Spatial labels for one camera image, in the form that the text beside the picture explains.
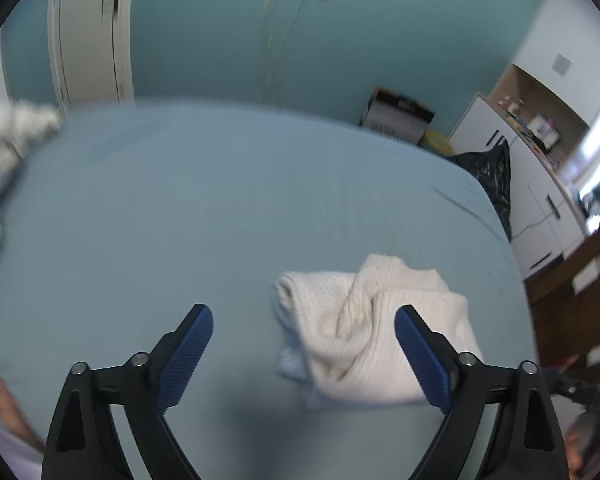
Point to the white door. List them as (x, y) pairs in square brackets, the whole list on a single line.
[(90, 35)]

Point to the black plastic bag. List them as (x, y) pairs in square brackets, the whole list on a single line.
[(490, 175)]

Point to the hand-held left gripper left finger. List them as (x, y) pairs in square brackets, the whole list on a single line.
[(185, 355)]

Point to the grey-white bedding heap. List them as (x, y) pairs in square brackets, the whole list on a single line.
[(15, 125)]

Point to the yellow basket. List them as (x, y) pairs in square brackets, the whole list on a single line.
[(437, 141)]

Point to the brown wooden furniture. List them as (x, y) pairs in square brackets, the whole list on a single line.
[(565, 320)]

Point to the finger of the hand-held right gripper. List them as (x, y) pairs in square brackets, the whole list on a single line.
[(567, 385)]

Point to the black and grey box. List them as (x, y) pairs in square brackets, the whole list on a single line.
[(397, 117)]

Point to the white cabinet with shelf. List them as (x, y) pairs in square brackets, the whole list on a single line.
[(535, 195)]

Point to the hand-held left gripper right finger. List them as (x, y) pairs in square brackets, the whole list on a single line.
[(422, 360)]

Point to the small shelf figurines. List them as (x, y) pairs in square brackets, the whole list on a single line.
[(512, 106)]

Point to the white knit sweater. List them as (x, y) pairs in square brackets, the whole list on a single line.
[(375, 330)]

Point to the person's right hand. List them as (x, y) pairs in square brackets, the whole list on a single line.
[(574, 447)]

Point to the white label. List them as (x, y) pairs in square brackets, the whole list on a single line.
[(588, 275)]

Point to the person's left bare foot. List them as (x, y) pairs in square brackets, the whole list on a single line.
[(7, 407)]

